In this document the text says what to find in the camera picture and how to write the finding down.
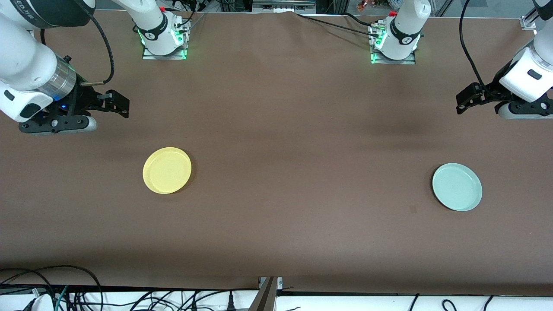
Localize yellow round plate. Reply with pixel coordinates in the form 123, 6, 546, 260
143, 147, 192, 195

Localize pale green round plate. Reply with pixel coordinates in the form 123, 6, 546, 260
432, 162, 483, 212

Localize brown table cover cloth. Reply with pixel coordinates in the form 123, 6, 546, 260
0, 9, 553, 296

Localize white round device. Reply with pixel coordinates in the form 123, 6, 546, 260
24, 293, 54, 311

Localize white side bench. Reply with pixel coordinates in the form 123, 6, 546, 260
0, 289, 553, 311

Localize aluminium profile beam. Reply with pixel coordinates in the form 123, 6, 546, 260
248, 276, 283, 311

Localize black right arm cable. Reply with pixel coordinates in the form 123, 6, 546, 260
71, 0, 115, 86

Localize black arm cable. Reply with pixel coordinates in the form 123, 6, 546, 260
459, 0, 491, 93
71, 0, 115, 86

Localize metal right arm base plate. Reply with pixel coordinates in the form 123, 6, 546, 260
142, 19, 189, 60

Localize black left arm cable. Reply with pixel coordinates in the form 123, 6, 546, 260
459, 0, 491, 93

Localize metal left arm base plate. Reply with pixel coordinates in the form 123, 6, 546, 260
369, 24, 417, 65

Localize long black base cable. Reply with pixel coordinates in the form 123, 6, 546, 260
296, 13, 381, 36

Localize black looped floor cable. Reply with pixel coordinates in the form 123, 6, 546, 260
0, 265, 103, 311

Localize grey metal frame piece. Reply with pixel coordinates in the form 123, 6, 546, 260
252, 0, 316, 13

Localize green thin cable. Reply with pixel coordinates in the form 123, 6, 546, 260
54, 285, 70, 311

